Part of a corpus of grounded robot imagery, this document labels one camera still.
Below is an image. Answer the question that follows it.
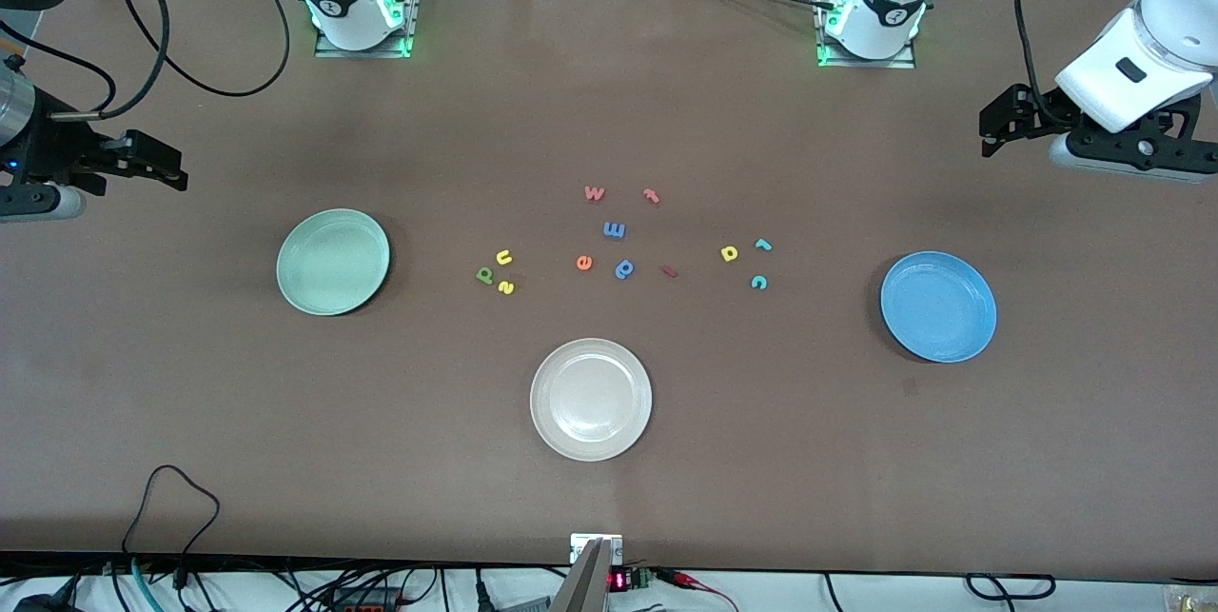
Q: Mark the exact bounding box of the blue plate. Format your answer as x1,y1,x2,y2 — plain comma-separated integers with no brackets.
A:
880,251,998,365

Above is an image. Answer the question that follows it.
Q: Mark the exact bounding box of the green plate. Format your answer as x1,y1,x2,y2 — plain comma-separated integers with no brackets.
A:
276,208,391,317

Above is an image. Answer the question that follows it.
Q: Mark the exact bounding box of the white plate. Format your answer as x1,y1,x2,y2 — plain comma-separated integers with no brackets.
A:
529,338,654,463

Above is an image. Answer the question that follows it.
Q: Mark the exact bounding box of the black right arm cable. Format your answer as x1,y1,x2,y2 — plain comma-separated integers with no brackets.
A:
0,0,291,121

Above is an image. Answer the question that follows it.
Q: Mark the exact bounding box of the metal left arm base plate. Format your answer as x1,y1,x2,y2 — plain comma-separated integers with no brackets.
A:
815,0,917,70

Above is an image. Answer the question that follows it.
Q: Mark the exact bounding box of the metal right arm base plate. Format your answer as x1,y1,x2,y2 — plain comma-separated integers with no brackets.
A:
314,0,422,59

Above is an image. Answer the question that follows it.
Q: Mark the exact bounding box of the thin black looped table cable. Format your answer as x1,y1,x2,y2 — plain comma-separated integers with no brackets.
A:
122,464,222,561

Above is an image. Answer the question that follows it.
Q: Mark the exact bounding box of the black cable loop under table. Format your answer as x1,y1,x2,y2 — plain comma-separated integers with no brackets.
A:
965,573,1057,600

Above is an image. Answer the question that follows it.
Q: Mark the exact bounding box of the red clip wire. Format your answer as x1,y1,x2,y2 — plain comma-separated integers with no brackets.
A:
657,569,738,609

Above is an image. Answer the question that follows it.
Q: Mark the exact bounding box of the grey metal bracket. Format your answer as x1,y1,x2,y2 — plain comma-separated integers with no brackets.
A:
550,539,613,612

